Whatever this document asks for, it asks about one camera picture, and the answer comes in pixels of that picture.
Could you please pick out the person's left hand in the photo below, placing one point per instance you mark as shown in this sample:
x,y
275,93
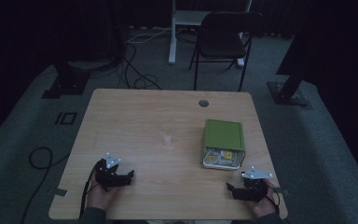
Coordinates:
x,y
101,196

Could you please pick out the yellow label tea bag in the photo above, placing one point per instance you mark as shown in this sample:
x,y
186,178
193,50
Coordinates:
x,y
228,154
211,158

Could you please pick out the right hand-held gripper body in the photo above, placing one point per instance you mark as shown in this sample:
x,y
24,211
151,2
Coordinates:
x,y
254,186

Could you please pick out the black stand base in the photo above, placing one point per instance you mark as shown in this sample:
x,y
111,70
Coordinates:
x,y
66,82

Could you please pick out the black slanted metal stand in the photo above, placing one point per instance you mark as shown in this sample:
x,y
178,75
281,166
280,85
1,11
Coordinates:
x,y
290,84

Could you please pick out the white box with green lid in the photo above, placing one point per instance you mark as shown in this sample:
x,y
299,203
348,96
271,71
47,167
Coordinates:
x,y
224,137

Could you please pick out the black folding chair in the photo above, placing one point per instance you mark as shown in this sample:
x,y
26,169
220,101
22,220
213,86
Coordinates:
x,y
221,40

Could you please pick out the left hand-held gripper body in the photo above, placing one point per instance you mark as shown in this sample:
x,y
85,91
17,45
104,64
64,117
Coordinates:
x,y
108,172

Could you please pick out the person's right hand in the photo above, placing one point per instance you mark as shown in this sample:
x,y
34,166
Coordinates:
x,y
265,203

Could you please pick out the clear plastic cup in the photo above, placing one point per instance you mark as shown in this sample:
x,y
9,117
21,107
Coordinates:
x,y
167,137

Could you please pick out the white desk frame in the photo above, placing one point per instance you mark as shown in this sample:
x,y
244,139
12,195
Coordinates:
x,y
180,18

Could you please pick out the grey tape piece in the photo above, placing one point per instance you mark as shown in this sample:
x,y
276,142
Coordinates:
x,y
61,192
281,191

